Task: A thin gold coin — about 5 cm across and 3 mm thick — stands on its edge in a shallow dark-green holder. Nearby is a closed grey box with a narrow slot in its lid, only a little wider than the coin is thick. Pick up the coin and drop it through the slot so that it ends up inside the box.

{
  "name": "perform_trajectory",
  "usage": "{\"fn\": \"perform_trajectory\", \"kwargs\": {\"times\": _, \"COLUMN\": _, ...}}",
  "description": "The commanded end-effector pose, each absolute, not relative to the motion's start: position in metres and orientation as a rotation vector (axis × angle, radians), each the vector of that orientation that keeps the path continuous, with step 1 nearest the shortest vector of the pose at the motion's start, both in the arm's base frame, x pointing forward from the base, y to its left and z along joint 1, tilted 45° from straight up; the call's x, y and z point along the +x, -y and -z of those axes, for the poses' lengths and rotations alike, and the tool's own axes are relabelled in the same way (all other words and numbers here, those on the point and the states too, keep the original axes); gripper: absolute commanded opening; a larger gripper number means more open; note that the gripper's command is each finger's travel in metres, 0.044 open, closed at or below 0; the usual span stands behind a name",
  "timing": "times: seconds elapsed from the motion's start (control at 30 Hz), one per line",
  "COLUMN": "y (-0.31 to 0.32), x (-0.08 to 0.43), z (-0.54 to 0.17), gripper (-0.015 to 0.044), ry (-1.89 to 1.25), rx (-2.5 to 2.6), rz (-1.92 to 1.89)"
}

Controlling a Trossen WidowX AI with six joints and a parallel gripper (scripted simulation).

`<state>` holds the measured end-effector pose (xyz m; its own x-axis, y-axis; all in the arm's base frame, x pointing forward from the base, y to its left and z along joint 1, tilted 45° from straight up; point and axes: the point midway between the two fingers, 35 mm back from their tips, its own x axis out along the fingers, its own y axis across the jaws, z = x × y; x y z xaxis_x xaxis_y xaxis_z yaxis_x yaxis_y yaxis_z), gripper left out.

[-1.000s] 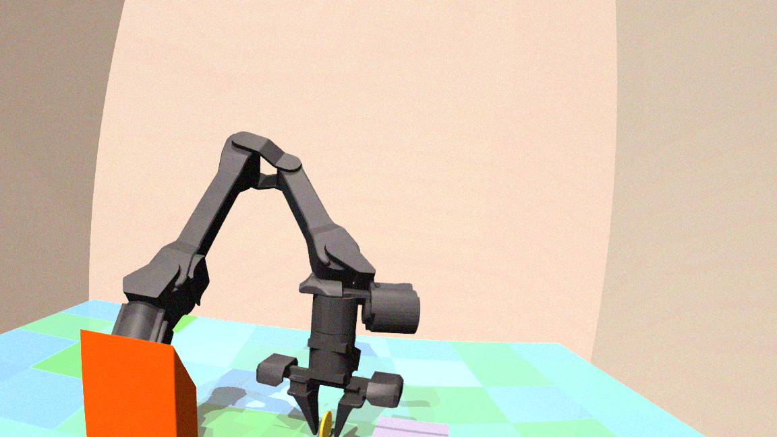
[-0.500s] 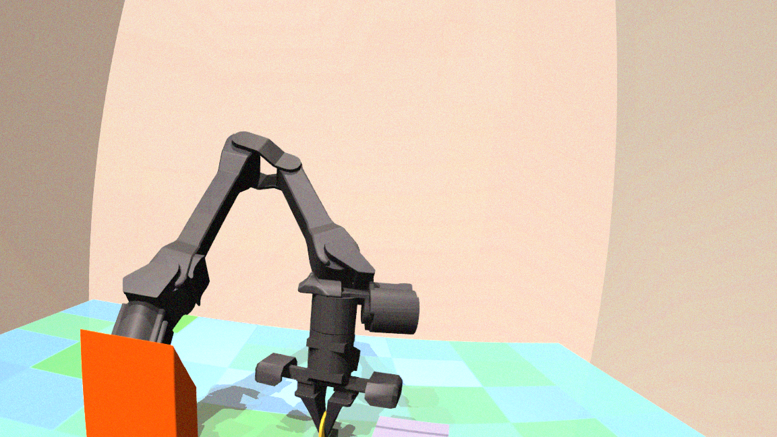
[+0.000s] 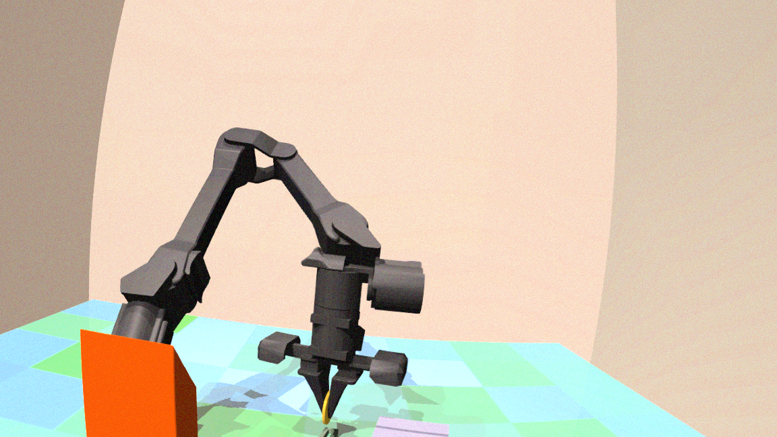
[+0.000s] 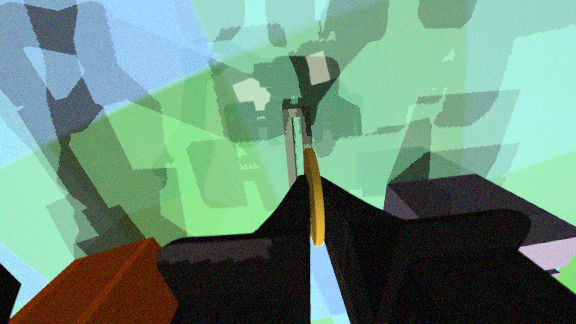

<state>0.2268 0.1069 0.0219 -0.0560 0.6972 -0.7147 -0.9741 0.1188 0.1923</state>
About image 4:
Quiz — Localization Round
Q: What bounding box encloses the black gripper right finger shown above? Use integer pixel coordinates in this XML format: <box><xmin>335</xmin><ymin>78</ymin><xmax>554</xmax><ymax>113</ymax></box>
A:
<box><xmin>320</xmin><ymin>175</ymin><xmax>531</xmax><ymax>324</ymax></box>

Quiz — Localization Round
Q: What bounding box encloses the gold coin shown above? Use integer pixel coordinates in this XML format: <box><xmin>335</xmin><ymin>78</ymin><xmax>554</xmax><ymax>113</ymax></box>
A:
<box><xmin>304</xmin><ymin>148</ymin><xmax>325</xmax><ymax>246</ymax></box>

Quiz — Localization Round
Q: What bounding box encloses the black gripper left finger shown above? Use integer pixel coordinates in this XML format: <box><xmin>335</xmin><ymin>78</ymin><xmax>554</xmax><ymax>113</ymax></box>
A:
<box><xmin>156</xmin><ymin>175</ymin><xmax>311</xmax><ymax>324</ymax></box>

